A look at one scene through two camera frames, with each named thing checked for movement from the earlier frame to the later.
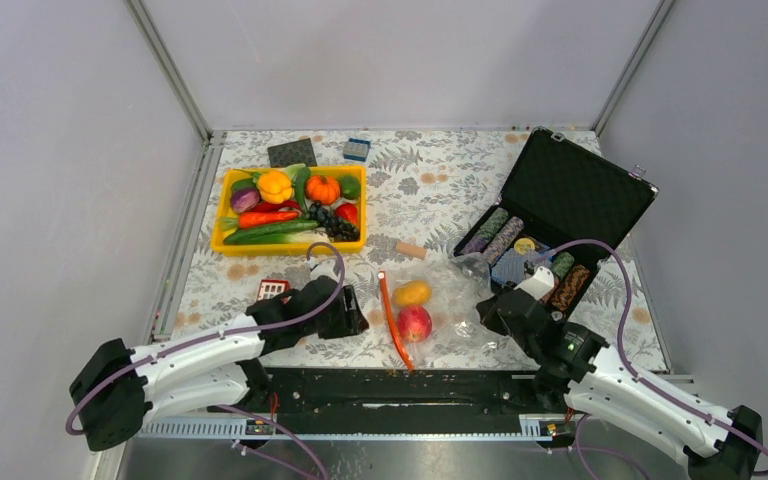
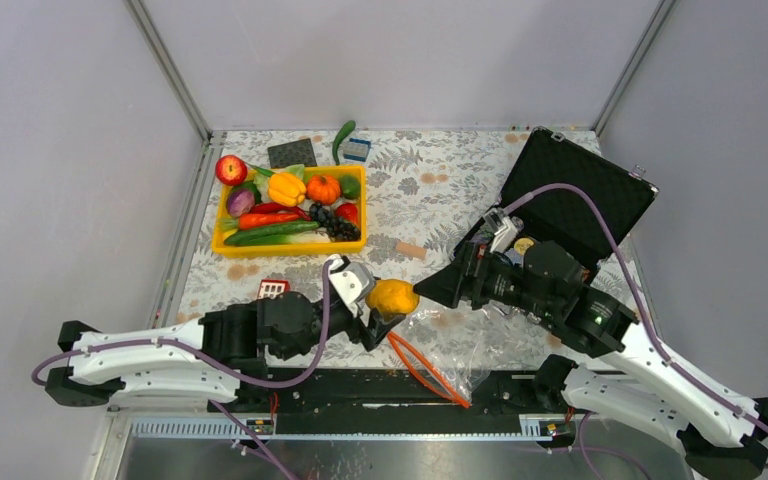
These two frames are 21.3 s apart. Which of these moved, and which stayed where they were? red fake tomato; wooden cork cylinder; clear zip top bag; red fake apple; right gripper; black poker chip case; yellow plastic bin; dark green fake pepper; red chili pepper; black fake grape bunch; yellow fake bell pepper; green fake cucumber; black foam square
Moved: yellow fake bell pepper; right gripper; dark green fake pepper; red fake apple; clear zip top bag
Stayed: black fake grape bunch; yellow plastic bin; wooden cork cylinder; black poker chip case; red chili pepper; black foam square; red fake tomato; green fake cucumber
